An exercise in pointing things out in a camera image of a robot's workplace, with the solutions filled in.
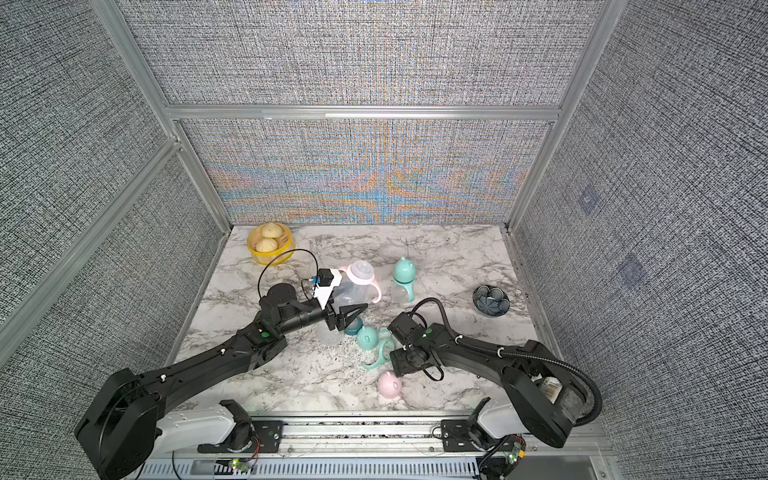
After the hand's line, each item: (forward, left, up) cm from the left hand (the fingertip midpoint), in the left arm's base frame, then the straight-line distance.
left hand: (363, 293), depth 73 cm
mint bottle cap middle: (-3, 0, -19) cm, 19 cm away
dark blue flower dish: (+9, -40, -22) cm, 47 cm away
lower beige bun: (+32, +35, -18) cm, 51 cm away
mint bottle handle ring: (+9, -13, -14) cm, 21 cm away
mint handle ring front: (0, -5, -24) cm, 25 cm away
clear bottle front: (-2, +1, +7) cm, 7 cm away
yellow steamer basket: (+37, +30, -22) cm, 52 cm away
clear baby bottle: (+13, -11, -24) cm, 29 cm away
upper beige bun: (+39, +35, -17) cm, 55 cm away
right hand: (-8, -11, -23) cm, 26 cm away
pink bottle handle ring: (-2, 0, +8) cm, 8 cm away
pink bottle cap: (-16, -6, -20) cm, 26 cm away
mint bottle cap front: (+12, -11, -8) cm, 18 cm away
